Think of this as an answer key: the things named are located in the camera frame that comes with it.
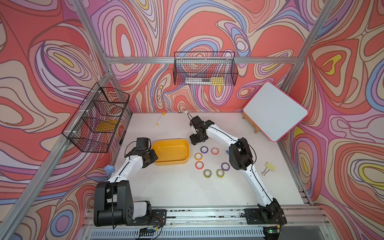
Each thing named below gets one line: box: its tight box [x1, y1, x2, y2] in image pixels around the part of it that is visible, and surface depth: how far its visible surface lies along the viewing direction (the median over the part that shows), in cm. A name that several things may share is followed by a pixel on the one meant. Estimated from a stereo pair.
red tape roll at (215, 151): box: [211, 147, 220, 156], surface depth 100 cm
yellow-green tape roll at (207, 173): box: [203, 169, 212, 179], surface depth 89 cm
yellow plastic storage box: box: [151, 138, 190, 166], surface depth 100 cm
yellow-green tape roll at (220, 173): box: [216, 169, 225, 178], surface depth 90 cm
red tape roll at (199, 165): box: [195, 161, 205, 171], surface depth 93 cm
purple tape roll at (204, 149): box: [200, 146, 209, 154], surface depth 101 cm
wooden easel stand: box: [242, 112, 261, 134], surface depth 110 cm
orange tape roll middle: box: [194, 152, 203, 161], surface depth 97 cm
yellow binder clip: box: [261, 162, 276, 176], surface depth 92 cm
